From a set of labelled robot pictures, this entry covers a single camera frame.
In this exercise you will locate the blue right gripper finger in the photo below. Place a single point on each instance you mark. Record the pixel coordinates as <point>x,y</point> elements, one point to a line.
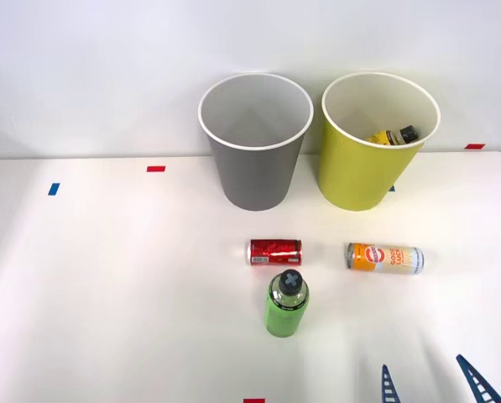
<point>388,388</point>
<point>478,384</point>

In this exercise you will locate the yellow plastic bottle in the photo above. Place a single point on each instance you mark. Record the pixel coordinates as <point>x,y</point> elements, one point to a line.
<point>395,136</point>

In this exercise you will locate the green plastic bottle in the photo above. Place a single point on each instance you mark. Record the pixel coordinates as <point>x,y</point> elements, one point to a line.
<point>284,312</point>

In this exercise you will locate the orange and white drink can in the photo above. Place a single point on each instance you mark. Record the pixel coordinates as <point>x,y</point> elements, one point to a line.
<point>384,258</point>

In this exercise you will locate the red drink can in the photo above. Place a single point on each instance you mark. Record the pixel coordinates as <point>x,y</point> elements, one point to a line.
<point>275,252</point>

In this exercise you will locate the yellow-green plastic waste bin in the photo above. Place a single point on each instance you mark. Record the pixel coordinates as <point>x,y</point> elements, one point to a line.
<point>359,176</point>

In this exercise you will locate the grey plastic waste bin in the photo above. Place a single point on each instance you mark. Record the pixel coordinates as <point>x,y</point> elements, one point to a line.
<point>256,176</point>

